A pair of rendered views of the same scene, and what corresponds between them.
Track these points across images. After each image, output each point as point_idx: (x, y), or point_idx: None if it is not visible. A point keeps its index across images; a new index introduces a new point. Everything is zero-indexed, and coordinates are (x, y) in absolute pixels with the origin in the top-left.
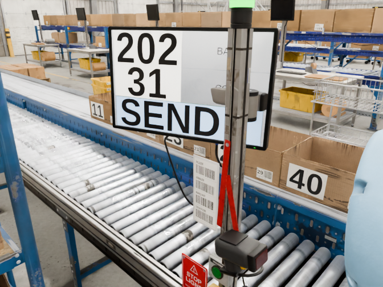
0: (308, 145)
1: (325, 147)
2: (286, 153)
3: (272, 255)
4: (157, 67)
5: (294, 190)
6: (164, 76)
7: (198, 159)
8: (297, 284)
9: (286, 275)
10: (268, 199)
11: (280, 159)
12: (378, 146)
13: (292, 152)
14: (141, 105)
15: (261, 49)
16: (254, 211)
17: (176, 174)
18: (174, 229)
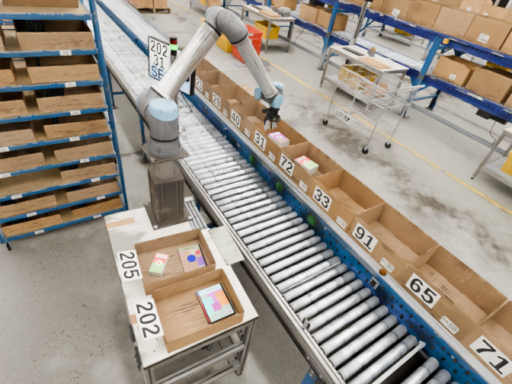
0: (253, 104)
1: (260, 107)
2: (233, 104)
3: (209, 144)
4: (161, 56)
5: (232, 122)
6: (164, 60)
7: None
8: (209, 153)
9: (209, 151)
10: (222, 123)
11: (229, 106)
12: (142, 91)
13: (238, 104)
14: (157, 69)
15: None
16: (220, 129)
17: None
18: (179, 126)
